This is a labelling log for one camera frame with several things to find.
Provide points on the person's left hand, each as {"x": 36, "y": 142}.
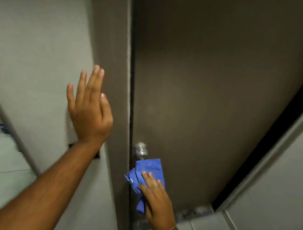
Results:
{"x": 90, "y": 120}

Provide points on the person's right hand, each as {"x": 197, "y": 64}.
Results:
{"x": 159, "y": 206}

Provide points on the person's right thumb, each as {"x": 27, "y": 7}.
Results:
{"x": 143, "y": 190}

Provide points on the person's left little finger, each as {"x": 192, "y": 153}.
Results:
{"x": 70, "y": 97}

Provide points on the person's left middle finger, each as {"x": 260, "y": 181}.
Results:
{"x": 92, "y": 81}

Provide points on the person's left thumb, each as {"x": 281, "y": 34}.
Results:
{"x": 107, "y": 109}

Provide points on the person's right middle finger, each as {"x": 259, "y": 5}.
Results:
{"x": 156, "y": 183}

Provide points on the blue microfibre cloth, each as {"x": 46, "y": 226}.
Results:
{"x": 149, "y": 170}

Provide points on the person's left forearm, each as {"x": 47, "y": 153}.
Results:
{"x": 43, "y": 188}

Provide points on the silver door knob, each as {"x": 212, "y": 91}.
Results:
{"x": 141, "y": 149}

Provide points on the small blue object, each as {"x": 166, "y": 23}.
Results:
{"x": 4, "y": 128}

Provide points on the dark brown door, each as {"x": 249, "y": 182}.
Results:
{"x": 210, "y": 98}

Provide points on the brown door frame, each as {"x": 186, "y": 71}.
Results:
{"x": 112, "y": 47}

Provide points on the black wall plate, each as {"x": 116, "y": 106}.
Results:
{"x": 97, "y": 155}

